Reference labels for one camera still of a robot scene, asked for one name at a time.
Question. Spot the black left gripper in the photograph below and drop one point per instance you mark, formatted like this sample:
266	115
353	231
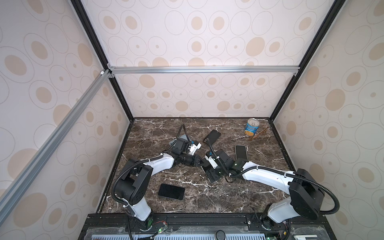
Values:
195	160

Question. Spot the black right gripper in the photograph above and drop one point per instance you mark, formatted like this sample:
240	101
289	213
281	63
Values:
210	174

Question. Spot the light blue cased phone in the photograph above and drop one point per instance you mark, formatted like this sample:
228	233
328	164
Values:
241	152

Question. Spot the black smartphone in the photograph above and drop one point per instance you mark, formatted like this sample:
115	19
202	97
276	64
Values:
171	192

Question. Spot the light blue phone case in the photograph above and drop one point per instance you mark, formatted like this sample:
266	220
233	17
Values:
180	141

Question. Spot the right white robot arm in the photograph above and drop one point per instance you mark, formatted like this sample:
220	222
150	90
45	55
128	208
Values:
305	195

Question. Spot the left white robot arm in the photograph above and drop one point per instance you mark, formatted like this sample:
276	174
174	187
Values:
131	185

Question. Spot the brown twig pieces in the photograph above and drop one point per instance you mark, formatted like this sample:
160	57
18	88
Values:
258	134

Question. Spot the open tin can blue label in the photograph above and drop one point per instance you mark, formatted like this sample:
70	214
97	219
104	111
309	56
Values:
252	126

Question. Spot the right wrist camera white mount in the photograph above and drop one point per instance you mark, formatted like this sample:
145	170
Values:
211	159

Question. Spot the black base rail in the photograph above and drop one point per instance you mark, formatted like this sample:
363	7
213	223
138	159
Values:
226	226

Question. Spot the silver aluminium rail back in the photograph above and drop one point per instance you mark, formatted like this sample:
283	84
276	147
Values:
204	70

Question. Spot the silver aluminium rail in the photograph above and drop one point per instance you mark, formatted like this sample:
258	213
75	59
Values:
204	70
20	185

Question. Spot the black vertical frame post right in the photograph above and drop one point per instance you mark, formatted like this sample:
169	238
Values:
319	36

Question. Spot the black vertical frame post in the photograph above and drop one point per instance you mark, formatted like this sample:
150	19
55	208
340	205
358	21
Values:
319	36
96	44

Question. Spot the silver aluminium rail left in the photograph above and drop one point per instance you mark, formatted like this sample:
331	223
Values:
20	185

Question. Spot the black vertical frame post left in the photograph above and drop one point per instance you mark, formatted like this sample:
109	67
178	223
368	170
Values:
96	44

